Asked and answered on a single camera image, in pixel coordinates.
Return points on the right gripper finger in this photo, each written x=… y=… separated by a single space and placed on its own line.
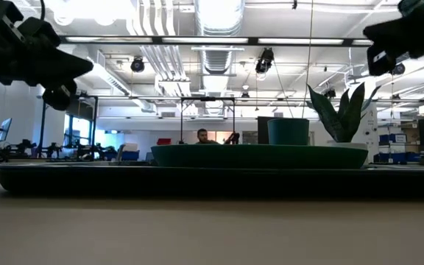
x=392 y=39
x=396 y=26

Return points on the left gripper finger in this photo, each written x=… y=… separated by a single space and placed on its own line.
x=57 y=75
x=57 y=59

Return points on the green plastic cup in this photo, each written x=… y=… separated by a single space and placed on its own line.
x=288 y=131

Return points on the dark green plastic tray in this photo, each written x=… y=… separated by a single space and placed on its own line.
x=197 y=182

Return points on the green plastic plate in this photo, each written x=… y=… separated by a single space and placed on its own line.
x=256 y=156

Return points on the black benchtop robot arm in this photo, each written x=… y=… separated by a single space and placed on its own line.
x=233 y=138

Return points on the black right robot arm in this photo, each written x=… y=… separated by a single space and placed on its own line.
x=414 y=6

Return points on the black ceiling spotlight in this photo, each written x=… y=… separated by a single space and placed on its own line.
x=264 y=60
x=329 y=93
x=137 y=65
x=400 y=69

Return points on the tilted flat monitor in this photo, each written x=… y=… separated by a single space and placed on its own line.
x=4 y=129

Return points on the snake plant in white pot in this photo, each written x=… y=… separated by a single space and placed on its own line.
x=352 y=117

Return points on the blue storage bin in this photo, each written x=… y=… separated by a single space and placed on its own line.
x=394 y=138
x=399 y=158
x=130 y=155

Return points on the red storage bin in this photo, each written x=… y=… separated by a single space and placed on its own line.
x=164 y=141

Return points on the black overhead beam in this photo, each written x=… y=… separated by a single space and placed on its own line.
x=253 y=41

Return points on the person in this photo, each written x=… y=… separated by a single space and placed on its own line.
x=202 y=136

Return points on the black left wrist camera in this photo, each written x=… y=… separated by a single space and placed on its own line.
x=59 y=96

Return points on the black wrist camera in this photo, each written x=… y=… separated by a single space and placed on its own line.
x=381 y=62
x=59 y=96

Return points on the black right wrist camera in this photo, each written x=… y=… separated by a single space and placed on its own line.
x=381 y=62

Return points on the black metal frame rig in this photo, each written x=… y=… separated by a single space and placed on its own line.
x=96 y=125
x=207 y=98

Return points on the silver ventilation duct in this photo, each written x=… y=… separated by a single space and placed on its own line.
x=217 y=59

